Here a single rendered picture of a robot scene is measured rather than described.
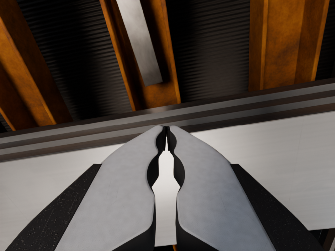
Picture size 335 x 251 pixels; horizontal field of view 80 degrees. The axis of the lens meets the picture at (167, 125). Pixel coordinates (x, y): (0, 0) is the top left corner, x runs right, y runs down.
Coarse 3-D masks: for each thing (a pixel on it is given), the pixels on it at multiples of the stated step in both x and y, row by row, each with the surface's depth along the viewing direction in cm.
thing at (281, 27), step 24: (264, 0) 25; (288, 0) 29; (312, 0) 27; (264, 24) 26; (288, 24) 30; (312, 24) 28; (264, 48) 28; (288, 48) 32; (312, 48) 28; (264, 72) 29; (288, 72) 34; (312, 72) 29
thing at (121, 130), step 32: (224, 96) 21; (256, 96) 20; (288, 96) 20; (320, 96) 19; (32, 128) 23; (64, 128) 22; (96, 128) 22; (128, 128) 20; (192, 128) 20; (0, 160) 21
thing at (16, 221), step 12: (0, 192) 23; (0, 204) 24; (12, 204) 24; (0, 216) 25; (12, 216) 25; (24, 216) 25; (0, 228) 26; (12, 228) 26; (0, 240) 28; (12, 240) 28
